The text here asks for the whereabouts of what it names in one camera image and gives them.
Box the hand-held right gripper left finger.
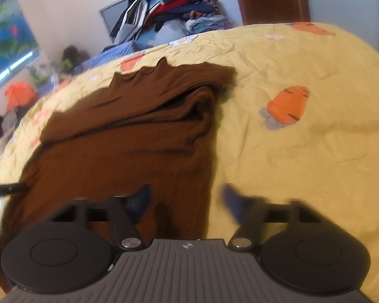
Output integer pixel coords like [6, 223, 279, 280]
[51, 185, 152, 252]

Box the orange cloth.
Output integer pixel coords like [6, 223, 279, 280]
[5, 82, 37, 111]

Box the white wardrobe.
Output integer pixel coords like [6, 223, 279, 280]
[310, 0, 379, 60]

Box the dark fuzzy plush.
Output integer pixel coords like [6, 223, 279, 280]
[62, 46, 89, 67]

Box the blue quilted blanket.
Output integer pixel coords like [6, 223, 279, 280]
[74, 36, 190, 73]

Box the grey flat board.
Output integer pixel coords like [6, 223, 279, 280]
[99, 0, 130, 37]

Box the pile of mixed clothes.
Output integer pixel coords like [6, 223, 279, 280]
[110, 0, 234, 45]

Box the lotus wall poster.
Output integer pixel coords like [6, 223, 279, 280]
[0, 0, 40, 92]

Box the grey cloth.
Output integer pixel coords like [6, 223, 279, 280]
[3, 110, 20, 131]

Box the brown towel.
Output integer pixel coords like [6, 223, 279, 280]
[0, 57, 237, 291]

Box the yellow carrot print quilt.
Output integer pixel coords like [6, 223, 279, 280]
[0, 22, 379, 297]

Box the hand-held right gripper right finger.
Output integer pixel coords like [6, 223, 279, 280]
[222, 185, 329, 253]

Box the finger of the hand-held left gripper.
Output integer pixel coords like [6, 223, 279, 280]
[0, 182, 28, 197]

